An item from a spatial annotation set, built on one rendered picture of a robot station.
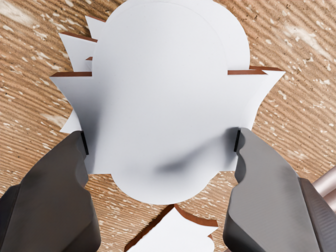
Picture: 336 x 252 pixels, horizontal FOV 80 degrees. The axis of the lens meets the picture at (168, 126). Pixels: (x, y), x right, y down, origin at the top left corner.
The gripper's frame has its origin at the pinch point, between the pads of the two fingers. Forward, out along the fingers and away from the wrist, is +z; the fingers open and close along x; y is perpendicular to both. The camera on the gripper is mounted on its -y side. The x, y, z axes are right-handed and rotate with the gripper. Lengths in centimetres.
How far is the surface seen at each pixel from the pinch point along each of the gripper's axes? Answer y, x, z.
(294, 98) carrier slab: 0.3, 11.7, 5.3
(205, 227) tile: 16.9, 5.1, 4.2
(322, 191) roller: 14.2, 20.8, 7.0
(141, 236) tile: 19.1, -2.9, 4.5
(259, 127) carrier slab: 3.3, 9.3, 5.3
